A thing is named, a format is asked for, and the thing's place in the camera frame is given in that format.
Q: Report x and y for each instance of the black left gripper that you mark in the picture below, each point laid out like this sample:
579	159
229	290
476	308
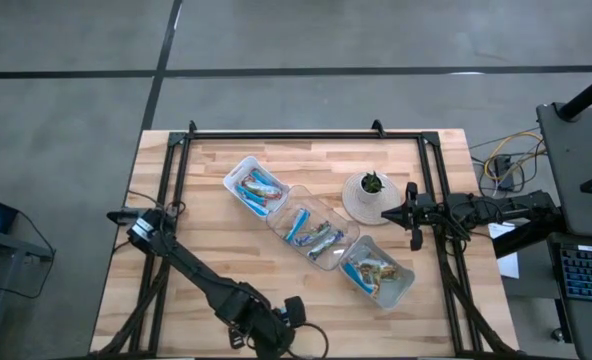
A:
268	332

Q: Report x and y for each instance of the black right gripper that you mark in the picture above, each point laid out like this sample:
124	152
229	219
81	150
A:
428	212

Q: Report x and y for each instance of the silver green granola bar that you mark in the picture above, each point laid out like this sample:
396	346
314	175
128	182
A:
325	245

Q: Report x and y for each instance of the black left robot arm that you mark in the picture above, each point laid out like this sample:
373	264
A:
196	272

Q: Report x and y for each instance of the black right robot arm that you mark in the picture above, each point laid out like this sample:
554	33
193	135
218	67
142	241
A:
501	207

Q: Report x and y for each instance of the brown green granola bar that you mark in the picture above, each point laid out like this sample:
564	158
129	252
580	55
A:
383	271

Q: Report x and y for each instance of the red green granola bar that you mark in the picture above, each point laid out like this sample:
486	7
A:
262	189

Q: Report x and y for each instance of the small potted plant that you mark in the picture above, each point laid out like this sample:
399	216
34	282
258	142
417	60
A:
371	215

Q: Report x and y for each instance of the white plant pot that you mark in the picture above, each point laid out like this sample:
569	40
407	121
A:
368	196

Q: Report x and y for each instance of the small green succulent plant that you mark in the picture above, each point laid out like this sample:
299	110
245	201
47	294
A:
372	182

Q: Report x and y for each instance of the white plastic bin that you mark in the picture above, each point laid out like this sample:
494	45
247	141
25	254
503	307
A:
396	292

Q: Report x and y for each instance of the clear plastic bin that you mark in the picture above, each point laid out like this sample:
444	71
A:
326	235

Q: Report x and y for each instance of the black power adapter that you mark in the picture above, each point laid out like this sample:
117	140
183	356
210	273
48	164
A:
502	165

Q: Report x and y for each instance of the white paper sheet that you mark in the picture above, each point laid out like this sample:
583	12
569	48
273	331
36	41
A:
508	262

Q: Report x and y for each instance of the grey metal cart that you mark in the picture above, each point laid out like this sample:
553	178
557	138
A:
576	150

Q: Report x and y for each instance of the black keyboard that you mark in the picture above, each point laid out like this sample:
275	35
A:
588	275

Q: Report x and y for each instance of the black caster wheel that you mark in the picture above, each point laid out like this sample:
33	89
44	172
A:
557	335

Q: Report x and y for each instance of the black metal pole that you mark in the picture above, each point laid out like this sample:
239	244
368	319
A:
591	92

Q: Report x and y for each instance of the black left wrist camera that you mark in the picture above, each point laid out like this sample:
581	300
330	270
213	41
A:
295	310

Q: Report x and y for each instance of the black metal table frame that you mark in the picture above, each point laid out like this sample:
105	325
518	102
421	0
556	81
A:
301	135

